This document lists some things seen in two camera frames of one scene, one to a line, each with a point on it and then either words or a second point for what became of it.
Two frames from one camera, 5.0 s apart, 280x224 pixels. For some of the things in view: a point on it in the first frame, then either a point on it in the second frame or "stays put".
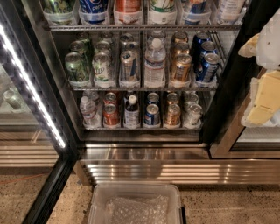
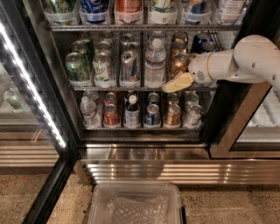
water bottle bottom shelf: x=90 y=117 stays put
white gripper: x=270 y=46 to x=199 y=69
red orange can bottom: x=111 y=115 stays put
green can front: x=76 y=67 stays put
